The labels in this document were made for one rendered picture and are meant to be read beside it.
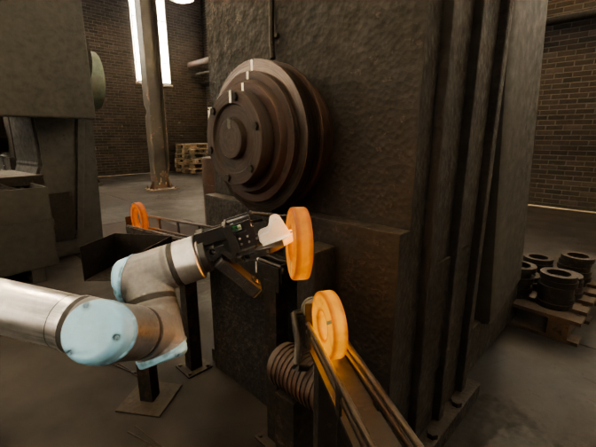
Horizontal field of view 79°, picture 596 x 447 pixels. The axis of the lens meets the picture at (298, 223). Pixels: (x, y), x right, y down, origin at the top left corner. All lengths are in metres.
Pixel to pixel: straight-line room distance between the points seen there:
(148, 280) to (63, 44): 3.15
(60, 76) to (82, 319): 3.18
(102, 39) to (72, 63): 8.11
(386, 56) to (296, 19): 0.37
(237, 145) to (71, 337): 0.70
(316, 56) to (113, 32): 10.90
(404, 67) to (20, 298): 0.94
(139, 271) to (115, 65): 11.16
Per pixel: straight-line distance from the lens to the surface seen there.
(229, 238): 0.72
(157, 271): 0.74
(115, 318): 0.59
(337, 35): 1.19
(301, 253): 0.70
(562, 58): 7.05
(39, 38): 3.69
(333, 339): 0.80
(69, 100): 3.69
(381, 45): 1.09
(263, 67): 1.17
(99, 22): 11.92
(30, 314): 0.69
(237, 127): 1.11
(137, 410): 1.83
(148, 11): 8.52
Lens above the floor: 1.13
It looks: 14 degrees down
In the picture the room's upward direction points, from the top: straight up
